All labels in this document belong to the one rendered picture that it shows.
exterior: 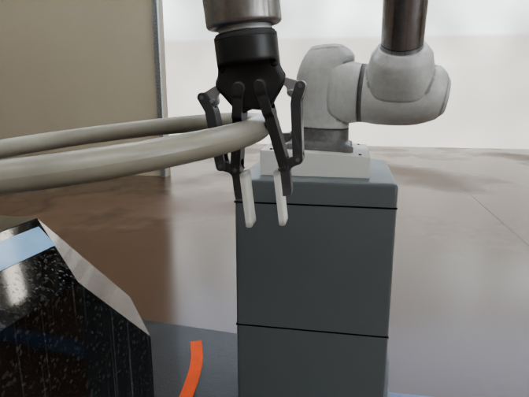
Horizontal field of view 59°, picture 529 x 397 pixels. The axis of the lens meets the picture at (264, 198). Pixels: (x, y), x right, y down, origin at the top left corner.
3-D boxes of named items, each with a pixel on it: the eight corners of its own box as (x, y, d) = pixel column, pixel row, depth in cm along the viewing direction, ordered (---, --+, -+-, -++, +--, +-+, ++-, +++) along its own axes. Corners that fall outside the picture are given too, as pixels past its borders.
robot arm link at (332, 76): (300, 122, 139) (305, 46, 134) (361, 127, 134) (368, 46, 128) (285, 126, 124) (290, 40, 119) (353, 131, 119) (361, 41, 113)
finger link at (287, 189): (279, 153, 58) (303, 152, 57) (284, 193, 59) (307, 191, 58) (278, 156, 56) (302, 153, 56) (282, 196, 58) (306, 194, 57)
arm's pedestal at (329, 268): (252, 361, 178) (250, 153, 160) (386, 374, 170) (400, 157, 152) (216, 460, 131) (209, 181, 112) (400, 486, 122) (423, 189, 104)
